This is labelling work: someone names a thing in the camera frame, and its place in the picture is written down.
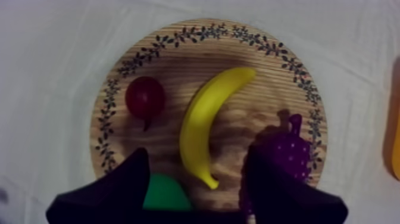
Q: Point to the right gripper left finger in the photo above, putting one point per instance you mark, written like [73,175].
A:
[115,194]

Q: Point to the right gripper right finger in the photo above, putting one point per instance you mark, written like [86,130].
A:
[281,194]

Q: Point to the yellow toy banana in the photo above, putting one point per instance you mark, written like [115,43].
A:
[203,119]

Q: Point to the yellow plastic basket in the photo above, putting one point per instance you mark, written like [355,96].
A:
[396,147]

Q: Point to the round wooden board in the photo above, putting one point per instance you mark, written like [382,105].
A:
[218,53]

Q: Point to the purple toy grapes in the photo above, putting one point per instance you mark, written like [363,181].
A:
[290,150]

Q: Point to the green toy pear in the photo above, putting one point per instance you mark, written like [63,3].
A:
[165,194]

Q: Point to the small red fruit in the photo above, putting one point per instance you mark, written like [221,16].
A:
[145,98]

